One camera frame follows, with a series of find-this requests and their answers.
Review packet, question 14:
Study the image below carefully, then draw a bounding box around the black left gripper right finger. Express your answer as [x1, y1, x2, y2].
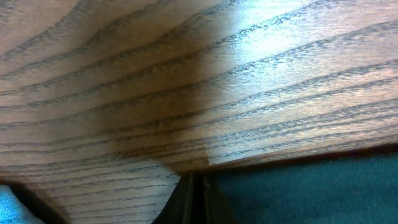
[202, 177, 238, 224]

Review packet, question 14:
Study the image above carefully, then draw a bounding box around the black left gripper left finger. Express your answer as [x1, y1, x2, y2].
[152, 174, 193, 224]

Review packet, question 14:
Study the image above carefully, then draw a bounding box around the black t-shirt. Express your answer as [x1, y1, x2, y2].
[215, 154, 397, 224]

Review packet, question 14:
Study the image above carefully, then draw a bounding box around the light blue t-shirt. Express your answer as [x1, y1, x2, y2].
[0, 185, 44, 224]

